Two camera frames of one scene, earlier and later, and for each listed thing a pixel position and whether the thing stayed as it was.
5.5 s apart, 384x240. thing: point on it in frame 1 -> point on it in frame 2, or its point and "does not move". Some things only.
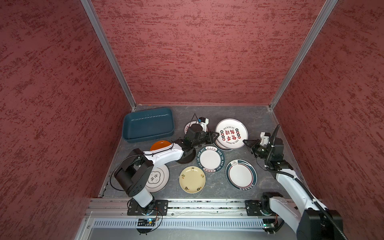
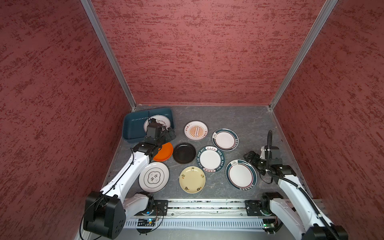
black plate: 188,156 does not move
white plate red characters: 232,133 -> 160,118
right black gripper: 252,142 -> 255,156
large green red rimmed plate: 241,174 does not move
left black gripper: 210,135 -> 166,135
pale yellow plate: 192,178 does not move
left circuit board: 149,222 does not move
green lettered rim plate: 210,159 does not move
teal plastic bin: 147,124 does not move
